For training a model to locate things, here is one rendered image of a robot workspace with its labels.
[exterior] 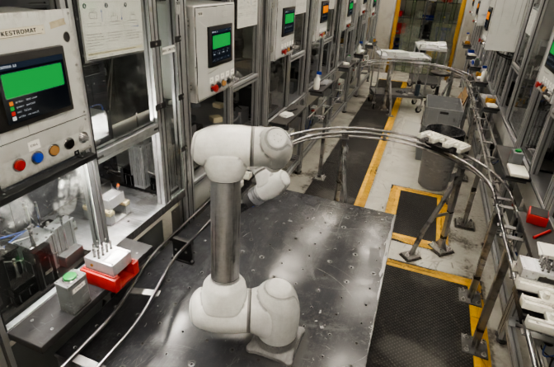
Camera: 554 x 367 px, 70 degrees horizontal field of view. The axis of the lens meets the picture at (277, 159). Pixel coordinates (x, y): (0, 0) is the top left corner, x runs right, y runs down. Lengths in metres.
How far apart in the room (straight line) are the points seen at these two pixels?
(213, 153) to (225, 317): 0.58
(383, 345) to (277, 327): 1.24
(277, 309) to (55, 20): 1.15
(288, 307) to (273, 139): 0.60
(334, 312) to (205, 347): 0.54
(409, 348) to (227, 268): 1.54
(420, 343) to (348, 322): 1.02
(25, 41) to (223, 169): 0.65
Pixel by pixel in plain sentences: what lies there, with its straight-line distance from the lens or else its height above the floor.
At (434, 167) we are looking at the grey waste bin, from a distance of 4.30.
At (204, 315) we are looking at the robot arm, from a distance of 1.50.
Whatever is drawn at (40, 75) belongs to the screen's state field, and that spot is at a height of 1.66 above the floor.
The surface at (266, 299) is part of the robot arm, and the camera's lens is 1.46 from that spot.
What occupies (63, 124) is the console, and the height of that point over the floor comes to 1.49.
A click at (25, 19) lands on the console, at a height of 1.81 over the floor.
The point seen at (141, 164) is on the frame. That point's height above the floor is 1.06.
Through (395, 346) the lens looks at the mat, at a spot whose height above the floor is 0.01.
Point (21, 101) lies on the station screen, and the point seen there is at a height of 1.61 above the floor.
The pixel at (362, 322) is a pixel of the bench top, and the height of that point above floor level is 0.68.
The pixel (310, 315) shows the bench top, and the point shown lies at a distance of 1.78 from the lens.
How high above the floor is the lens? 1.96
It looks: 25 degrees down
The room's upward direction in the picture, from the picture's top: 3 degrees clockwise
